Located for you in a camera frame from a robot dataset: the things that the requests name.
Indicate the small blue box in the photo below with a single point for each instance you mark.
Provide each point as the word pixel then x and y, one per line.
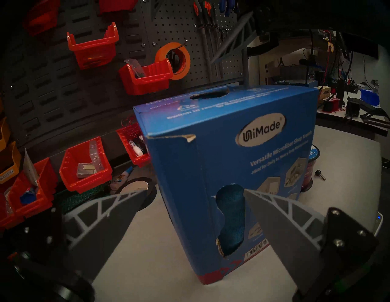
pixel 370 97

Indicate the black tape roll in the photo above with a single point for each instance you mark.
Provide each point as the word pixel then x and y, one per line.
pixel 150 190

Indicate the dark red plastic bin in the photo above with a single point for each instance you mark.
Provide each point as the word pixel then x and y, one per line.
pixel 117 4

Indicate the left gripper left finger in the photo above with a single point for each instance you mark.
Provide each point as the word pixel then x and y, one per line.
pixel 103 231

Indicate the black power adapter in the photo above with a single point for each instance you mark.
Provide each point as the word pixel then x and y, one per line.
pixel 352 109

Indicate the clear bag of parts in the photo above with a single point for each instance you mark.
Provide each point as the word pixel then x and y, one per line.
pixel 96 155

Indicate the small cardboard box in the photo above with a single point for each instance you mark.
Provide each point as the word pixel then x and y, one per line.
pixel 323 94

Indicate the blue microfiber towel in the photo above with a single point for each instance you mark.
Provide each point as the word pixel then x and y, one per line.
pixel 231 213

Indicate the small glue bottle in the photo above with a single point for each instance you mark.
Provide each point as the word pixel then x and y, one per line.
pixel 120 181

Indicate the white air purifier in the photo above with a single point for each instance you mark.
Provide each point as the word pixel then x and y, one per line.
pixel 378 223

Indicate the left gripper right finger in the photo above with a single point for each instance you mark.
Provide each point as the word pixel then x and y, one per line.
pixel 289 243

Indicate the blue shop towel box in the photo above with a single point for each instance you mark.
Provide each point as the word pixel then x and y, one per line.
pixel 189 182

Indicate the red bin with plastic bag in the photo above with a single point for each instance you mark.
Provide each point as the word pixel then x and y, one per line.
pixel 146 85

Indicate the orange black screwdriver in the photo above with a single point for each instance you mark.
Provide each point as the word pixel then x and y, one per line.
pixel 208 6
pixel 196 7

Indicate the clear plastic bag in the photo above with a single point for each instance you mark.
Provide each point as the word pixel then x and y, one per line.
pixel 135 68

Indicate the dark grey pegboard panel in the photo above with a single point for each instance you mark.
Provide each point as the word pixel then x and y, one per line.
pixel 61 91

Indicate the yellow bin labelled M4 hex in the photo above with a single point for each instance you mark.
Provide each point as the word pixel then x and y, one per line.
pixel 9 173

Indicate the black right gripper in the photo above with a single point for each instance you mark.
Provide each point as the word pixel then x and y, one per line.
pixel 265 33

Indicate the small black knob screw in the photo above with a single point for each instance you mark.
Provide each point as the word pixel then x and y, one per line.
pixel 319 174

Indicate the yellow bin labelled M3-6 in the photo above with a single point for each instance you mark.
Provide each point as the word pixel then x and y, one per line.
pixel 3 134

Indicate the green cutting mat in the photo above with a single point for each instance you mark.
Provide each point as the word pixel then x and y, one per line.
pixel 82 198

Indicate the small blue object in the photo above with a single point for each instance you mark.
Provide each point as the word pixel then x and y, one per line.
pixel 28 196

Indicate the white paper packet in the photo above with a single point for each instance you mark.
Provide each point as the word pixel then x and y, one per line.
pixel 30 170

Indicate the orange tape roll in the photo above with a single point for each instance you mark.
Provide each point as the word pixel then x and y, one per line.
pixel 184 57

